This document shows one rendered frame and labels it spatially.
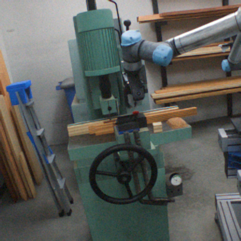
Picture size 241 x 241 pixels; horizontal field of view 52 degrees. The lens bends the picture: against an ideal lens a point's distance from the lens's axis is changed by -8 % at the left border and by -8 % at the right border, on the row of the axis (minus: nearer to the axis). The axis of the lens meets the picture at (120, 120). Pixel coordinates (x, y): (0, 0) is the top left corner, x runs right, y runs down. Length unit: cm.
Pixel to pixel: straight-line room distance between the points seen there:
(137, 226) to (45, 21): 288
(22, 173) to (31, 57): 171
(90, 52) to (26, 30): 253
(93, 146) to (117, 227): 51
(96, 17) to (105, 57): 19
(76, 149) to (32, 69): 258
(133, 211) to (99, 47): 85
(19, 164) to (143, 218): 148
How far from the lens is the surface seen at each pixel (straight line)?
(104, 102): 130
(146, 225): 152
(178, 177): 132
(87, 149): 124
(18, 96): 199
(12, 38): 377
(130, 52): 99
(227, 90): 359
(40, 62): 368
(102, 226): 148
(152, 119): 140
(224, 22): 100
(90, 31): 123
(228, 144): 154
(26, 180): 267
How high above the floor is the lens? 136
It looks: 18 degrees down
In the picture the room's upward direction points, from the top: 9 degrees counter-clockwise
